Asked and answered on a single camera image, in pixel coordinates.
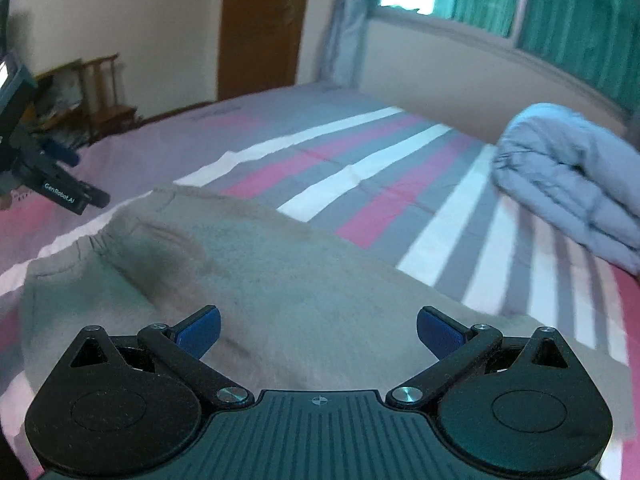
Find striped pink grey bed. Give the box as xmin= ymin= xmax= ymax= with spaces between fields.
xmin=0 ymin=80 xmax=640 ymax=480

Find brown wooden door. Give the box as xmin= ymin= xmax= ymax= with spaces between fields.
xmin=217 ymin=0 xmax=307 ymax=101

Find window with green curtain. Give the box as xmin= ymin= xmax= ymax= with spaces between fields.
xmin=378 ymin=0 xmax=639 ymax=112

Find folded light blue duvet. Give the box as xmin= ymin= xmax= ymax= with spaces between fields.
xmin=491 ymin=103 xmax=639 ymax=275

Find grey fleece pants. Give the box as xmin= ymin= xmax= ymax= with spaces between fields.
xmin=20 ymin=188 xmax=636 ymax=479

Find wooden chair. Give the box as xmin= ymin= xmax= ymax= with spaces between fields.
xmin=81 ymin=53 xmax=137 ymax=141

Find wooden shelf cabinet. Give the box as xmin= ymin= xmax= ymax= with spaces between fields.
xmin=22 ymin=58 xmax=92 ymax=148

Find left grey curtain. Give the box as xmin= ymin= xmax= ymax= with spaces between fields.
xmin=319 ymin=0 xmax=378 ymax=88

